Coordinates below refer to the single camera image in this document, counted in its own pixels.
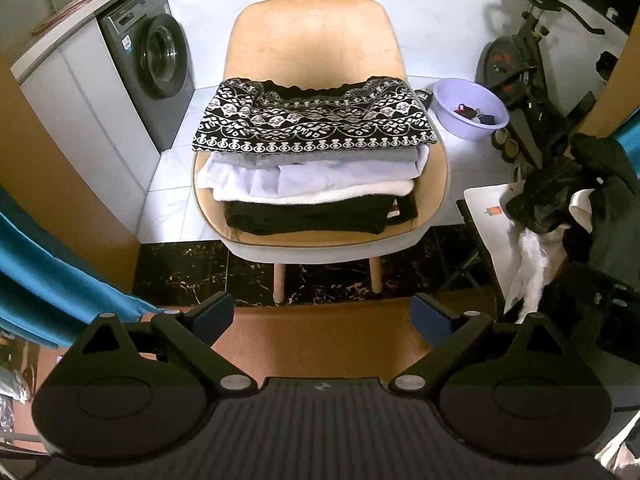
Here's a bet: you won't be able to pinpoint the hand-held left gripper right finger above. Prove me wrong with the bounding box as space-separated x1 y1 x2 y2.
390 291 569 396

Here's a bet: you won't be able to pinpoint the folded black garment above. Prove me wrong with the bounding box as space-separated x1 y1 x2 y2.
224 192 419 237

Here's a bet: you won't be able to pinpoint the folded grey garment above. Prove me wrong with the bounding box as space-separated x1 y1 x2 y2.
207 145 431 167

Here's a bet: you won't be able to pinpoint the white folding table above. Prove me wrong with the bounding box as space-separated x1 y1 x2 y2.
456 184 576 322

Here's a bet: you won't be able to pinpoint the folded white fluffy garment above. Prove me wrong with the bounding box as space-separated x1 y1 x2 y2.
212 179 417 206

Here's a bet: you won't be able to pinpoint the white cabinet with countertop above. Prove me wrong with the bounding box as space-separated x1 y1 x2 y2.
10 0 162 247

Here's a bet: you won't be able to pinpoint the unfolded white cloth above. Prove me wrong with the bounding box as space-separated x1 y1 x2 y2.
502 187 597 324

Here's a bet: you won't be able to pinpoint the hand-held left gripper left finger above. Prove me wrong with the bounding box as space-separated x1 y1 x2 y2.
70 291 258 396

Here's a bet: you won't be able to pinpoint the black white patterned sweater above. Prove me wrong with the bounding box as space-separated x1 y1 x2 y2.
191 76 440 155

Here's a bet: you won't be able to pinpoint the pile of black clothes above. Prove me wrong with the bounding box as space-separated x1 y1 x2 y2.
505 132 640 311

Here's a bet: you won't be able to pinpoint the teal curtain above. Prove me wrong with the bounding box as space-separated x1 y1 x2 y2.
0 185 157 350

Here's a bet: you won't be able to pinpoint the small coloured cloths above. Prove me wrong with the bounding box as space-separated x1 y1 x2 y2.
452 102 497 129

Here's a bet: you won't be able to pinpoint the pair of brown slippers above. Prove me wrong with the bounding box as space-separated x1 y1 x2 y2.
492 127 524 164

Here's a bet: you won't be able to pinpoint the purple plastic basin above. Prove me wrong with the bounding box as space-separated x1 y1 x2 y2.
432 77 511 141

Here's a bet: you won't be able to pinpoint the folded white shirt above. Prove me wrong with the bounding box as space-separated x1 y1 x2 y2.
196 157 420 197

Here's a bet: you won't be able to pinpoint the beige shell chair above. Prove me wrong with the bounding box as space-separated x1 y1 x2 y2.
192 0 452 306

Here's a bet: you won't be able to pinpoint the black exercise bike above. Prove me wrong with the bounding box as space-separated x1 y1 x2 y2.
479 0 632 171

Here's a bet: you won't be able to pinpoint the grey washing machine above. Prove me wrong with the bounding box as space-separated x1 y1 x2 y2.
96 0 196 154

